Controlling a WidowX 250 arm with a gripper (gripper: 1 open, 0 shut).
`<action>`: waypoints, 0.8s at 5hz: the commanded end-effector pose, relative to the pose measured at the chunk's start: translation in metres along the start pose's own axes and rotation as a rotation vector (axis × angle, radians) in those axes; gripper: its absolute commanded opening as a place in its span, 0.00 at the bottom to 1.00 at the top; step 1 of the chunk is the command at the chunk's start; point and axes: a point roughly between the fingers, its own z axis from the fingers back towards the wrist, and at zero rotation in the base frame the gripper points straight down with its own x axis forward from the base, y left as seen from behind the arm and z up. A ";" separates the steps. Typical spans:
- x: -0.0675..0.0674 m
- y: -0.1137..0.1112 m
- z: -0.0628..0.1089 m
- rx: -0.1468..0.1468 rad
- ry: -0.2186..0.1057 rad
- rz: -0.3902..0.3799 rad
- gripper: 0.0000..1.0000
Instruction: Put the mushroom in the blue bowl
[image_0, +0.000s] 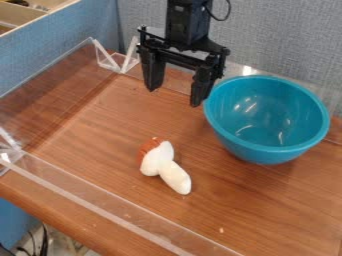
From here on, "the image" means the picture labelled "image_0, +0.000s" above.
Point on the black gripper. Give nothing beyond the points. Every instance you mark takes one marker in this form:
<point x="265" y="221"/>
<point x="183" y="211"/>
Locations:
<point x="202" y="56"/>

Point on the white brown toy mushroom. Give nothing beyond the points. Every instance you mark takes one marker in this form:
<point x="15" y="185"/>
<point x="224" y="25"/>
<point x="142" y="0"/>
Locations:
<point x="155" y="158"/>

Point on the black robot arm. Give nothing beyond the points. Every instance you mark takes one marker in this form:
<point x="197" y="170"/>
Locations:
<point x="187" y="20"/>

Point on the blue plastic bowl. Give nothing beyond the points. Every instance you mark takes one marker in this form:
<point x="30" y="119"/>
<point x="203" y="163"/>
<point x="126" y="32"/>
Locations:
<point x="268" y="119"/>

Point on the wooden shelf box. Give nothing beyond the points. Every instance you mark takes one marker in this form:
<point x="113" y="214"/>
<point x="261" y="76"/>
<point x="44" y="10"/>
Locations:
<point x="20" y="12"/>

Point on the clear acrylic barrier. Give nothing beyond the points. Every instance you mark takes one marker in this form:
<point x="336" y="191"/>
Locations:
<point x="79" y="121"/>

